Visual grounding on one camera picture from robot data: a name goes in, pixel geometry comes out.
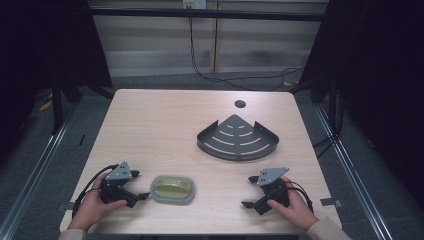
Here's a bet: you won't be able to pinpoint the hand-held gripper black cable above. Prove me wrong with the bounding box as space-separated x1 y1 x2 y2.
71 163 120 219
285 180 315 214

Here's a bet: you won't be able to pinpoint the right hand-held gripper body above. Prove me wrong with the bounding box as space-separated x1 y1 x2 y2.
253 166 292 216

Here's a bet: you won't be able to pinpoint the grey and green soap dish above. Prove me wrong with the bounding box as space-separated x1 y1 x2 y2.
149 174 197 205

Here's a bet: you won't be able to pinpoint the thin black floor cables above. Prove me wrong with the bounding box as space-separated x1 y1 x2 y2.
312 133 341 159

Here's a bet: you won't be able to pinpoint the long black floor cable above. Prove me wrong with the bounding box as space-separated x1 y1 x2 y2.
188 18 305 92

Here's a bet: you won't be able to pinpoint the black horizontal frame bar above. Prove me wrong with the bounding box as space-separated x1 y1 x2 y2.
89 8 329 23

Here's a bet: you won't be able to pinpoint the person's right hand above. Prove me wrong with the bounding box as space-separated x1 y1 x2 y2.
266 175 319 232

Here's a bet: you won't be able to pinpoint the dark curtain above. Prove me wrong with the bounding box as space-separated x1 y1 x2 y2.
301 0 424 201
0 0 114 161

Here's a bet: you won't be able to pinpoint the black stand leg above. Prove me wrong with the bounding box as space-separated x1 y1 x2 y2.
51 86 64 136
328 76 338 134

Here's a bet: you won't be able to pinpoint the yellow floor scrap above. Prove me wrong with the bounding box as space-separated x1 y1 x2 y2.
38 99 54 113

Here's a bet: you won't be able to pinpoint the metal floor rail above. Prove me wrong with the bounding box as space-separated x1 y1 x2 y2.
314 105 396 240
0 103 81 240

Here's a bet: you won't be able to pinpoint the person's left hand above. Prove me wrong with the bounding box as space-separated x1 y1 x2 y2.
68 171 128 232

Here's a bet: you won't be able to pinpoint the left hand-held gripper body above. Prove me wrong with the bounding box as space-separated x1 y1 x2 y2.
99 161 140 209

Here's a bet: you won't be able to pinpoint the dark grey corner shelf rack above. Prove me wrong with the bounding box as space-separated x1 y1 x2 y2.
196 114 280 162

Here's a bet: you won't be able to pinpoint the right hand-held gripper black cable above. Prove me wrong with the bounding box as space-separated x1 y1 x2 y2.
285 180 315 214

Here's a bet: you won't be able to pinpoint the white wall power outlet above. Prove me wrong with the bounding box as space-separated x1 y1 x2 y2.
181 0 208 10

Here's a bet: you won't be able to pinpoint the left hand-held gripper black cable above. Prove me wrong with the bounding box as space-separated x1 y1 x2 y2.
71 163 120 219

